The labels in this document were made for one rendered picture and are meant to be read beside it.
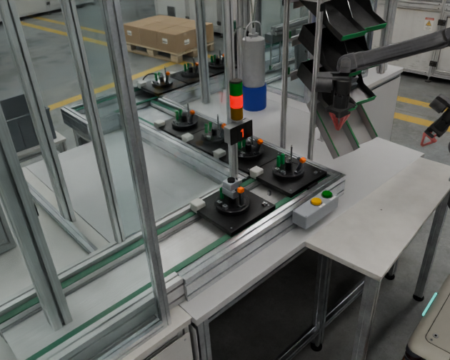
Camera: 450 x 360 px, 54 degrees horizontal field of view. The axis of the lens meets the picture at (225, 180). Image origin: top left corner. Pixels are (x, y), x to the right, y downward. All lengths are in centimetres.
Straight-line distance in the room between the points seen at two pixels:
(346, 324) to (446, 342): 55
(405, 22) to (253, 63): 351
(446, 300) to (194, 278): 142
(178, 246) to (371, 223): 78
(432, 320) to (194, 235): 124
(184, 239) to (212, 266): 21
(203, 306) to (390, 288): 158
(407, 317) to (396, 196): 89
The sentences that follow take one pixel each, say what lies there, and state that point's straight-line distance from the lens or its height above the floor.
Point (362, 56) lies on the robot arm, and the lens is 171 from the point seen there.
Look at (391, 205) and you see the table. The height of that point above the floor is 86.
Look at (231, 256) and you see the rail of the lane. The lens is 160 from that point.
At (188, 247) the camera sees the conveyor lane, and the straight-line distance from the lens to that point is 167.
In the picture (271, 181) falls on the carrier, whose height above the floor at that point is 97.
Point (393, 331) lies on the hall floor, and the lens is 267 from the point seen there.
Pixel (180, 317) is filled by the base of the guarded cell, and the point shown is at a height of 86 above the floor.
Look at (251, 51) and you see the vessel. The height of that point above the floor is 124.
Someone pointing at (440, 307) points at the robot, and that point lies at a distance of 247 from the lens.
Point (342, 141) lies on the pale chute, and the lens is 212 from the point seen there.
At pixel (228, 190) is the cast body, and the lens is 170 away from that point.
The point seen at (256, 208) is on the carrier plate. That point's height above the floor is 97.
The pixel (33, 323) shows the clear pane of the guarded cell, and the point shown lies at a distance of 121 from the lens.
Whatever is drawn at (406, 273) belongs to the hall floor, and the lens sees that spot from 301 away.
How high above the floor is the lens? 200
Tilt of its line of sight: 32 degrees down
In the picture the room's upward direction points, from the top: 3 degrees counter-clockwise
